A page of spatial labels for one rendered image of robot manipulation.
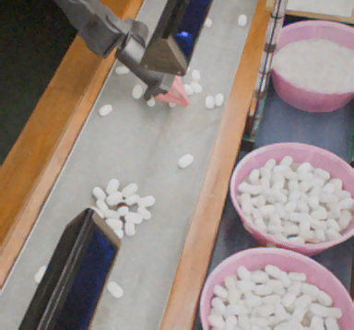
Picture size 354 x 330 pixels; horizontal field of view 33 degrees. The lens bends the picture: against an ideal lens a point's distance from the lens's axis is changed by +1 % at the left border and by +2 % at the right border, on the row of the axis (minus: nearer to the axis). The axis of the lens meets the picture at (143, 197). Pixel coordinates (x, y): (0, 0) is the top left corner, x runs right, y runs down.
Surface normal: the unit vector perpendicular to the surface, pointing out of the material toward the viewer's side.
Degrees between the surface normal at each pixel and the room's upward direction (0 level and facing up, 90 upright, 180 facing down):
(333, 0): 0
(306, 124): 0
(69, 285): 58
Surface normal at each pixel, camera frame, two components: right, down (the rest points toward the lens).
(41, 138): 0.00, -0.61
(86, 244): 0.81, -0.14
